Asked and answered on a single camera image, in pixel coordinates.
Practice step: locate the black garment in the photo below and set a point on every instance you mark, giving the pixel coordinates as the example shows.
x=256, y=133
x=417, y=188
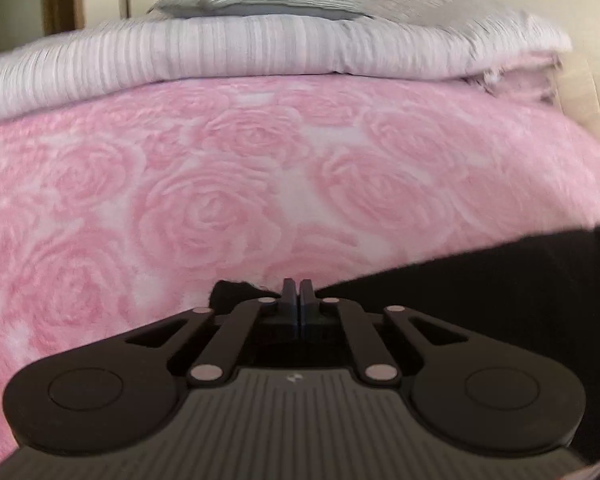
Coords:
x=505, y=300

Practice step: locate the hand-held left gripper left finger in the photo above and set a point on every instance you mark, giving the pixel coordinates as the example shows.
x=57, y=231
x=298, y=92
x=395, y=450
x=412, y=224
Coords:
x=290, y=295

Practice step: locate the lilac striped quilt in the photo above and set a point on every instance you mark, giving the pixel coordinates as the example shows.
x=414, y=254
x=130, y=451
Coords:
x=230, y=50

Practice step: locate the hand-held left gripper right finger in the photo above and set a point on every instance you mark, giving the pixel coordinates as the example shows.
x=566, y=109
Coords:
x=307, y=295

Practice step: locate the pink rose-pattern blanket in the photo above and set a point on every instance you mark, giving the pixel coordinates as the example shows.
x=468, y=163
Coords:
x=205, y=200

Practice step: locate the beige upholstered furniture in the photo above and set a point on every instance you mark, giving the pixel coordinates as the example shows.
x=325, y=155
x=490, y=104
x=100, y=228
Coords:
x=592, y=100

